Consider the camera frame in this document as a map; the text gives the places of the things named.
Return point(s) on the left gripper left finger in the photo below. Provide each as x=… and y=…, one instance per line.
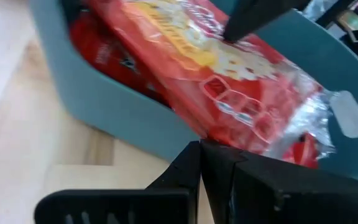
x=166, y=205

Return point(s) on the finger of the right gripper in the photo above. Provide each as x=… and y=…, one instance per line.
x=334, y=12
x=253, y=18

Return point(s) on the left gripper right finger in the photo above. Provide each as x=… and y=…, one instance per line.
x=275, y=193

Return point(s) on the red popcorn bag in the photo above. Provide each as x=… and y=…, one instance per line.
x=303, y=152
x=228, y=93
x=104, y=53

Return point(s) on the teal plastic basket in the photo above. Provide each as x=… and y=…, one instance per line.
x=120, y=105

